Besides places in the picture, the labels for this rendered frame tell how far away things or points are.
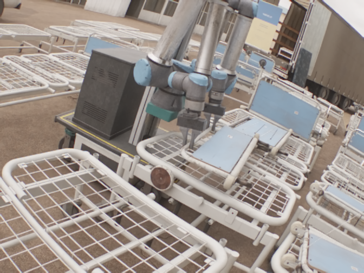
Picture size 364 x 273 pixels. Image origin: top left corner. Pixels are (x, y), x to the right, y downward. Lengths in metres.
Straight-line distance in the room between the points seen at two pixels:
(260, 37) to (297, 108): 9.52
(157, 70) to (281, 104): 1.89
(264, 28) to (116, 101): 10.98
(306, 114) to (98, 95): 2.06
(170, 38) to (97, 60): 0.61
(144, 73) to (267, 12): 11.30
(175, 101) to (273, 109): 1.68
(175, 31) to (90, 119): 0.87
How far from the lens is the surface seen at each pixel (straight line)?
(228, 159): 1.74
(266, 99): 3.54
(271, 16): 12.90
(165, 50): 1.84
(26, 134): 2.83
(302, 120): 3.50
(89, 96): 2.30
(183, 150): 1.66
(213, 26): 1.84
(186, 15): 1.79
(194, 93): 1.65
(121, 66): 2.16
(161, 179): 1.68
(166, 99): 2.01
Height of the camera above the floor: 1.22
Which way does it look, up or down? 20 degrees down
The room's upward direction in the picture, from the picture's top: 21 degrees clockwise
